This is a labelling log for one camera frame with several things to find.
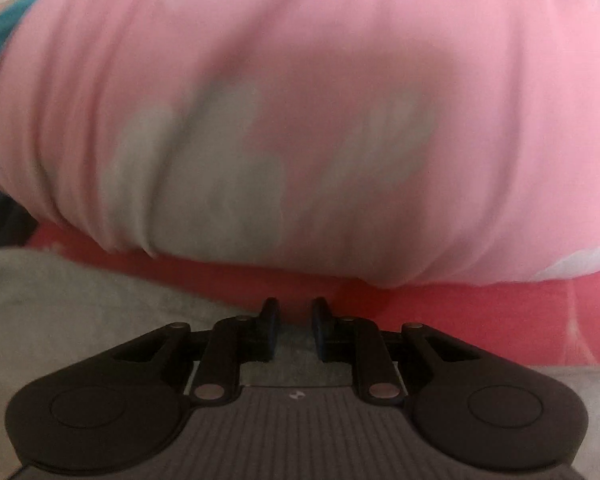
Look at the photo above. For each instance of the blue patterned blanket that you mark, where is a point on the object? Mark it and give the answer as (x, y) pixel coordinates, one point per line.
(0, 40)

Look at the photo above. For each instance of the pink floral fleece blanket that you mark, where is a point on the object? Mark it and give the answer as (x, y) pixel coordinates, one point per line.
(480, 320)

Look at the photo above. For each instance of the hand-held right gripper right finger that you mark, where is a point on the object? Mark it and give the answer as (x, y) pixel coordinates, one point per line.
(320, 332)

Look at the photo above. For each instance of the dark navy garment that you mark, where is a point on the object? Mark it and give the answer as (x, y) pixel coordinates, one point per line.
(2, 220)

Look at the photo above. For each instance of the pink grey floral quilt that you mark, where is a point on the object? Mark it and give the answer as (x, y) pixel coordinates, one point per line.
(305, 85)

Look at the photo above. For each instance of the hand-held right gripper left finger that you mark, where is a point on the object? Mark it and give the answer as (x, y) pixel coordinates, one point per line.
(270, 330)

